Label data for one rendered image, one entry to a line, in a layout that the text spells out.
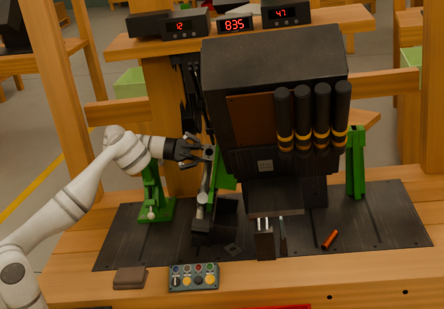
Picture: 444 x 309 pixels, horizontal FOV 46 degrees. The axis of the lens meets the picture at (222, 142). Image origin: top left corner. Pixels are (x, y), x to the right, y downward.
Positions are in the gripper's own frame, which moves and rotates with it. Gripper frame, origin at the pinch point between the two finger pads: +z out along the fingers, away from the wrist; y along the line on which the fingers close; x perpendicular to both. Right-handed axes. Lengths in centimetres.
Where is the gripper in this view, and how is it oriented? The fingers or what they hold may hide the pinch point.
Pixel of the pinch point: (206, 154)
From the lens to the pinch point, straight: 175.6
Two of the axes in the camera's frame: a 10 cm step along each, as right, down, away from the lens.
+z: 9.9, 1.4, 0.0
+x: -0.5, 3.2, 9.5
